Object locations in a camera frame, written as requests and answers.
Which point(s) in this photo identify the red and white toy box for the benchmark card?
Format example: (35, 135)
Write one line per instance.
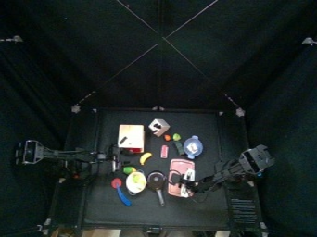
(132, 137)

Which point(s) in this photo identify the yellow toy banana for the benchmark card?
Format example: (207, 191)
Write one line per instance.
(145, 158)

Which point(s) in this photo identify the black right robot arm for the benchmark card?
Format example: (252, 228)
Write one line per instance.
(240, 166)

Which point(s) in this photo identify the small green toy food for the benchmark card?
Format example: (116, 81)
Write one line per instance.
(177, 136)

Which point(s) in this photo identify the black toy frying pan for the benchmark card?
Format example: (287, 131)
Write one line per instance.
(157, 181)

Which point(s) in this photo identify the pink cutting board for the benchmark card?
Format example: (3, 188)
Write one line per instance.
(179, 165)

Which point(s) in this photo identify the blue toy bowl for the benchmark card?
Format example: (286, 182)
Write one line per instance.
(199, 145)

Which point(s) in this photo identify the grey cube box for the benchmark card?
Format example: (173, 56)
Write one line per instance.
(160, 127)

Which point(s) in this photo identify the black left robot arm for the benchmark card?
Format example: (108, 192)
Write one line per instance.
(62, 154)

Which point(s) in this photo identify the white printed card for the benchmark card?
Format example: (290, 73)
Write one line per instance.
(192, 148)

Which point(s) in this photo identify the small orange toy food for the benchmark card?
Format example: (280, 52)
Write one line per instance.
(168, 137)

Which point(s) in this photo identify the red and blue toy spoon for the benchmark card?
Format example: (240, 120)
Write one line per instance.
(122, 193)

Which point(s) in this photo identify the white toy pot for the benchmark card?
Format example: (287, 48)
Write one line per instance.
(137, 182)

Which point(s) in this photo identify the grey frame clamp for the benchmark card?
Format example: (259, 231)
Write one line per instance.
(240, 111)
(76, 108)
(157, 108)
(308, 40)
(13, 39)

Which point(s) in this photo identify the green yellow toy squash half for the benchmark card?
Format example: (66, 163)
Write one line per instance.
(129, 169)

